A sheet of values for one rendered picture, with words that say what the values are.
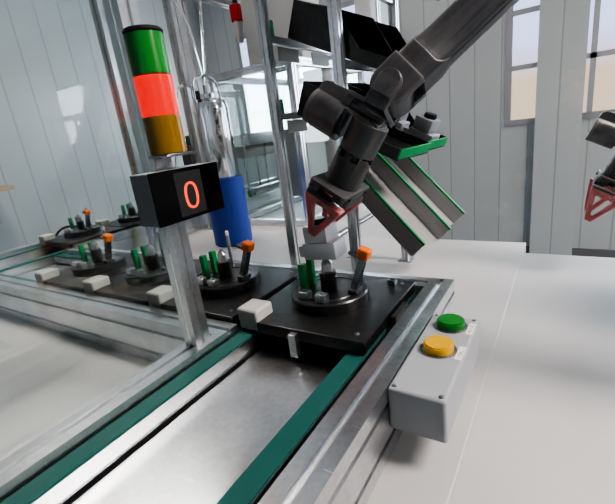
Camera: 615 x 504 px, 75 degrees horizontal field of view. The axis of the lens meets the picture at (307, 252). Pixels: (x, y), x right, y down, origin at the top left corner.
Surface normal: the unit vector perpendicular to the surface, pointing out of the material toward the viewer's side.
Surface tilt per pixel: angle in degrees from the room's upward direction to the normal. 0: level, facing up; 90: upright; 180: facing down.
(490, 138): 90
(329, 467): 0
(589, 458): 0
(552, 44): 90
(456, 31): 72
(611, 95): 90
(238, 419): 0
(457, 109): 90
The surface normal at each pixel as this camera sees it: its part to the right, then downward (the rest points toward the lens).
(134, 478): -0.12, -0.95
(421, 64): -0.30, 0.04
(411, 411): -0.52, 0.31
